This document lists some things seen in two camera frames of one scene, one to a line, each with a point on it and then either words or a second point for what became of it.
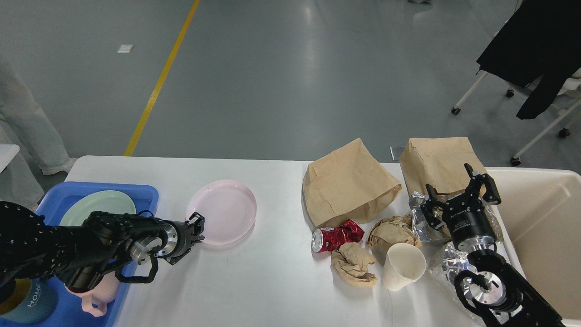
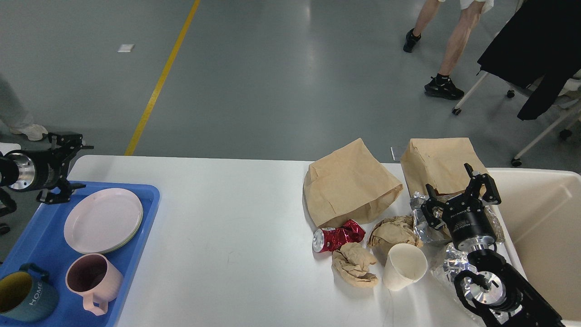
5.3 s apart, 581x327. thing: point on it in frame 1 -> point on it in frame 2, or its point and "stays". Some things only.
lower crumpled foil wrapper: (455, 261) stays
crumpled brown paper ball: (391, 230) stays
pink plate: (228, 208) -> (103, 220)
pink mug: (94, 301) stays
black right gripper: (468, 222) stays
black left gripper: (187, 235) -> (43, 170)
